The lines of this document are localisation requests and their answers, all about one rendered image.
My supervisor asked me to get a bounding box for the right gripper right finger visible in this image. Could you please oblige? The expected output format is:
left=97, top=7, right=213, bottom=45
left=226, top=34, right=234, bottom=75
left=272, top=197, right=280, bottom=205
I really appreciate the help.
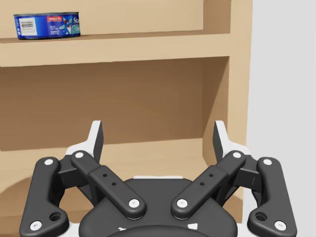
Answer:
left=170, top=120, right=298, bottom=237

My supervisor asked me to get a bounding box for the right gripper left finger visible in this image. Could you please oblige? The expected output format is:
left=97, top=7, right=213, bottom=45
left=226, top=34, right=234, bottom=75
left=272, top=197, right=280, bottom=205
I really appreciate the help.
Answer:
left=19, top=120, right=148, bottom=237

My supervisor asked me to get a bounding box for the pale wooden shelf unit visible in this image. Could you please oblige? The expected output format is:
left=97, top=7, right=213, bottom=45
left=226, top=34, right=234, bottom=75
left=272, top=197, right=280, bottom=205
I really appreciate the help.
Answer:
left=0, top=0, right=254, bottom=224

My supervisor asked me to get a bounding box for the blue flat can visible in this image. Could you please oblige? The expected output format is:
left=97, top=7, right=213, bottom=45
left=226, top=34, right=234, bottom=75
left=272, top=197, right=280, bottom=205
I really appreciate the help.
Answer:
left=13, top=11, right=81, bottom=40

